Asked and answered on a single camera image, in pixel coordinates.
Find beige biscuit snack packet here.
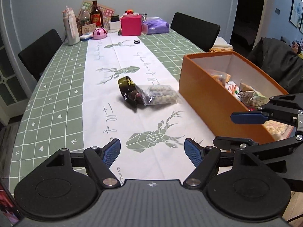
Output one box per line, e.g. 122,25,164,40
239,82,269,107

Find black yellow snack packet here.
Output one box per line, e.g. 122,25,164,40
118,76,144,108

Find clear packet of white candies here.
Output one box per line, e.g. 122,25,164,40
136,85,179,106

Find red spicy snack packet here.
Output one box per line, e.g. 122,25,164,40
225,81,240,98

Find yellow snack packet in box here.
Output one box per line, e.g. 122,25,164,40
263,120,289,135

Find orange storage box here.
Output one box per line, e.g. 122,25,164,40
179,51,294,144

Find black jacket on chair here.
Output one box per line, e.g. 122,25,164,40
247,37,302,94

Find white deer table runner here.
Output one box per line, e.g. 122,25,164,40
82,31,214,181

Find folded beige cloths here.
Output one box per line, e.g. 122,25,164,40
209,36,233,52

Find black chair far right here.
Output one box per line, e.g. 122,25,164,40
170,12,221,52

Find black chair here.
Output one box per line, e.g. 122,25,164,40
18,29,63,82
170,12,221,52

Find black chair left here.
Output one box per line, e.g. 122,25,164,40
18,29,63,82

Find pink round container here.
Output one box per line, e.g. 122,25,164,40
93,27,108,40

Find small beige speaker box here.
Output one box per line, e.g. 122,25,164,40
81,23,97,34

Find white pink bottle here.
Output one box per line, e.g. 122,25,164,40
63,7,80,46

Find purple tissue pack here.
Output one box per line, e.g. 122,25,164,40
142,16,169,35

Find pink square box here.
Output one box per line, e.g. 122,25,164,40
120,15,142,36

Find brown liquor bottle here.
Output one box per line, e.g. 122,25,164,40
90,1,104,28

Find clear plastic water bottle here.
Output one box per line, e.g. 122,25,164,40
79,6,90,27

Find patterned game board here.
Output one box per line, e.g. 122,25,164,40
78,0,116,29

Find orange toy figure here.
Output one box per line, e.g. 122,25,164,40
125,9,134,15

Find framed wall picture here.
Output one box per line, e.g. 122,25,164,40
289,0,302,29

